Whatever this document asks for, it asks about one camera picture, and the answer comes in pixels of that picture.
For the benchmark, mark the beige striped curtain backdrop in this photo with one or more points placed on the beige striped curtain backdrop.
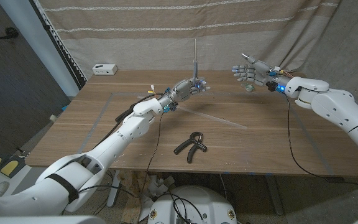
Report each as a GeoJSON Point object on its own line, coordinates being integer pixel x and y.
{"type": "Point", "coordinates": [179, 31]}

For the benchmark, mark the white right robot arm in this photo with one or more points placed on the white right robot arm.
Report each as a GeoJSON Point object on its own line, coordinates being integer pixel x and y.
{"type": "Point", "coordinates": [334, 105]}

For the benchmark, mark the black zigzag curtain rail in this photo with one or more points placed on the black zigzag curtain rail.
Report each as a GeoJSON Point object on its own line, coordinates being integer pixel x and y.
{"type": "Point", "coordinates": [57, 46]}

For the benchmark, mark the white table leg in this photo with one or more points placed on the white table leg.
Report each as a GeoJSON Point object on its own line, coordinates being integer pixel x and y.
{"type": "Point", "coordinates": [114, 193]}

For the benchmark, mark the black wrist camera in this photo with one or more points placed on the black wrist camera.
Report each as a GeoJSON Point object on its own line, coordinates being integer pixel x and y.
{"type": "Point", "coordinates": [272, 87]}
{"type": "Point", "coordinates": [172, 107]}

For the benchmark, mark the brown cardboard piece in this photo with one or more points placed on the brown cardboard piece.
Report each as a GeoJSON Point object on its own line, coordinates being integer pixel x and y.
{"type": "Point", "coordinates": [132, 205]}

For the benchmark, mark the small blue object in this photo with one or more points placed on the small blue object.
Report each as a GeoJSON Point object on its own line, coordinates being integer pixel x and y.
{"type": "Point", "coordinates": [64, 108]}

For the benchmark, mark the white power strip box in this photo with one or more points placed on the white power strip box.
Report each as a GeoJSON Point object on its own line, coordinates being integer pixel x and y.
{"type": "Point", "coordinates": [104, 69]}

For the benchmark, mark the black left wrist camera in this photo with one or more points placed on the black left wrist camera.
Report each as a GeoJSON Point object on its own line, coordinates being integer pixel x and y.
{"type": "Point", "coordinates": [172, 107]}

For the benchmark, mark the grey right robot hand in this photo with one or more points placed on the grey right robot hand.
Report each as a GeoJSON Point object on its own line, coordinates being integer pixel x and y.
{"type": "Point", "coordinates": [261, 73]}

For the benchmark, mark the dark grey door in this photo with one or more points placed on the dark grey door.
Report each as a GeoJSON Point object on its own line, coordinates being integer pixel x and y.
{"type": "Point", "coordinates": [11, 93]}

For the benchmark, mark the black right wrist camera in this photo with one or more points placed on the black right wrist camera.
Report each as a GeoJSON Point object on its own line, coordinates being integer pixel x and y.
{"type": "Point", "coordinates": [272, 87]}

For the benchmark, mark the green clear tape dispenser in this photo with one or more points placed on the green clear tape dispenser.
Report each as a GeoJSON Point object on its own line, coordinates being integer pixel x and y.
{"type": "Point", "coordinates": [248, 88]}

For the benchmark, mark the grey table leg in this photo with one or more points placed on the grey table leg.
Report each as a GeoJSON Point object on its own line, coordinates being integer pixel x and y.
{"type": "Point", "coordinates": [274, 196]}

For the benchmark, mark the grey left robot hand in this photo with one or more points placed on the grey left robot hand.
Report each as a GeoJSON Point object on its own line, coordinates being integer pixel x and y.
{"type": "Point", "coordinates": [182, 91]}

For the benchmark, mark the small white roll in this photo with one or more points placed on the small white roll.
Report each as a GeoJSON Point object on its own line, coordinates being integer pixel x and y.
{"type": "Point", "coordinates": [53, 118]}

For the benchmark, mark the stretched clear tape strip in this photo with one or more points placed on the stretched clear tape strip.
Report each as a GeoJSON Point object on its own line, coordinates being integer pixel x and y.
{"type": "Point", "coordinates": [216, 119]}

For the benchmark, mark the crumpled white paper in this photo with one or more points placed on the crumpled white paper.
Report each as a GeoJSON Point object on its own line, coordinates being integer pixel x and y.
{"type": "Point", "coordinates": [157, 189]}

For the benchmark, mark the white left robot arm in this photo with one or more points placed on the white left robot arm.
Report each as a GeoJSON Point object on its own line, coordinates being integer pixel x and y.
{"type": "Point", "coordinates": [104, 149]}

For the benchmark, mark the white door frame post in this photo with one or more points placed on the white door frame post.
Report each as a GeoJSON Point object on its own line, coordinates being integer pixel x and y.
{"type": "Point", "coordinates": [42, 46]}

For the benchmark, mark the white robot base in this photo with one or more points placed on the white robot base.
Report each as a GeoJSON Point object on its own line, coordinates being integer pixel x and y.
{"type": "Point", "coordinates": [204, 199]}

